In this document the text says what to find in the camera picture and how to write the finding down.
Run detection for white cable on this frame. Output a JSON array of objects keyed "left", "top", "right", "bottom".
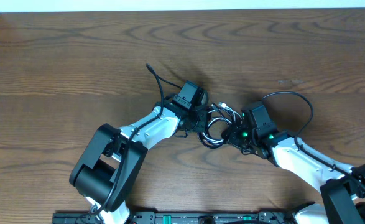
[{"left": 202, "top": 101, "right": 243, "bottom": 144}]

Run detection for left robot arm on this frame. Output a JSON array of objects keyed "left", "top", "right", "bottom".
[{"left": 69, "top": 92, "right": 208, "bottom": 223}]

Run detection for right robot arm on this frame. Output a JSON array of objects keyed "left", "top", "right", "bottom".
[{"left": 222, "top": 121, "right": 365, "bottom": 223}]

